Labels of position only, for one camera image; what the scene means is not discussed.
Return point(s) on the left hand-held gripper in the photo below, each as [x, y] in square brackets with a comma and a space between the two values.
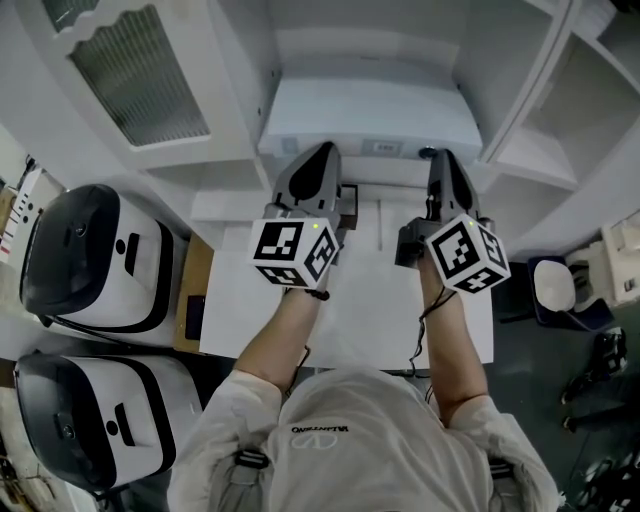
[295, 245]

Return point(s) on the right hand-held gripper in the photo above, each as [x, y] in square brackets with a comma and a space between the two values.
[465, 255]

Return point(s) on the white shelf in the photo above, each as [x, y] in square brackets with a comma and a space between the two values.
[545, 115]

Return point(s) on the person's right forearm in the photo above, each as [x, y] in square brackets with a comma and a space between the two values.
[452, 350]

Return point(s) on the person's left forearm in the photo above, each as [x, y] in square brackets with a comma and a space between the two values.
[280, 340]

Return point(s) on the blue bin with white bag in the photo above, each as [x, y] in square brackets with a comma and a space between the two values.
[552, 287]

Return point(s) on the brown wooden board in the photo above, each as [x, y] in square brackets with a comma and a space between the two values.
[192, 275]

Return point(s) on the black round knob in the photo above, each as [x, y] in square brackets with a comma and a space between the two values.
[427, 151]

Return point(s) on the black phone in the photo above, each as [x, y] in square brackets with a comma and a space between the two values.
[195, 316]

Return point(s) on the black shoes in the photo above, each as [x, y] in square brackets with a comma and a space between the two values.
[605, 355]

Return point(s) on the white and black machine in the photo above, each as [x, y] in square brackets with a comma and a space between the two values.
[85, 260]
[95, 420]

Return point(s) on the person's white shirt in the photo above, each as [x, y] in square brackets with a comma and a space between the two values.
[365, 450]

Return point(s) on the ribbed glass cabinet door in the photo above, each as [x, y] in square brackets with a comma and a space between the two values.
[140, 75]

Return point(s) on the wall socket panel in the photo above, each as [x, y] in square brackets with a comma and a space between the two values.
[382, 146]

